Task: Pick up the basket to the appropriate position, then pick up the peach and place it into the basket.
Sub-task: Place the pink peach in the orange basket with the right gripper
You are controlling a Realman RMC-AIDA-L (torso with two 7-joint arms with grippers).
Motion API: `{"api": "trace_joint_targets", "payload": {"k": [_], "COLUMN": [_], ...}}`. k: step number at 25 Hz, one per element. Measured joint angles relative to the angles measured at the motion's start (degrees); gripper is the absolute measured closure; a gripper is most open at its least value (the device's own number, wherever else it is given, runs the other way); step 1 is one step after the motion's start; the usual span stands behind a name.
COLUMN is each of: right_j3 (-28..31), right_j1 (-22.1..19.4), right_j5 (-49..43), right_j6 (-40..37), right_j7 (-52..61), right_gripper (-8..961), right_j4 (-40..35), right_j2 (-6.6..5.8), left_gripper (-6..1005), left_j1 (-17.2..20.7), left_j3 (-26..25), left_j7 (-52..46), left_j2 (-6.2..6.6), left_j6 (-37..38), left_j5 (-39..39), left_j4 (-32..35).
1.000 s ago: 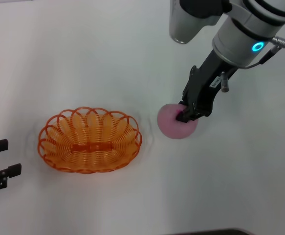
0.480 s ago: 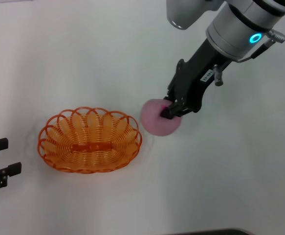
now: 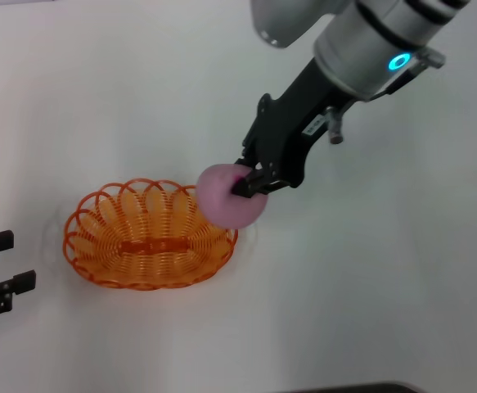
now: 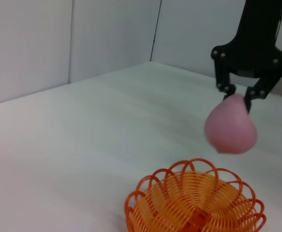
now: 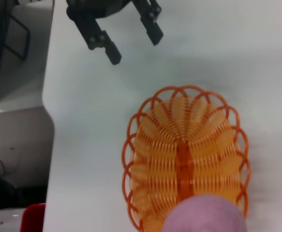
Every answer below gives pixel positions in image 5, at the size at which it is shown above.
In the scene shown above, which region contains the orange woven plastic basket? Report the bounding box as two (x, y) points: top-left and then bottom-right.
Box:
(120, 85), (251, 232)

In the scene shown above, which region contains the black bulky floor object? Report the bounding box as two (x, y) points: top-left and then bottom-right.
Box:
(0, 169), (47, 209)

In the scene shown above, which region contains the black metal tube frame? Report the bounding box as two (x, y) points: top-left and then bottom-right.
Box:
(2, 12), (32, 61)

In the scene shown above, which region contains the pink plush peach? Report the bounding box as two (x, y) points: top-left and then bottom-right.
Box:
(162, 195), (249, 232)

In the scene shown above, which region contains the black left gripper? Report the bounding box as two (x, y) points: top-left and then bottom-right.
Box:
(65, 0), (164, 65)

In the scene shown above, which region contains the red plastic bin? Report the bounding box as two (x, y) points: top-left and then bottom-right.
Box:
(19, 203), (47, 232)

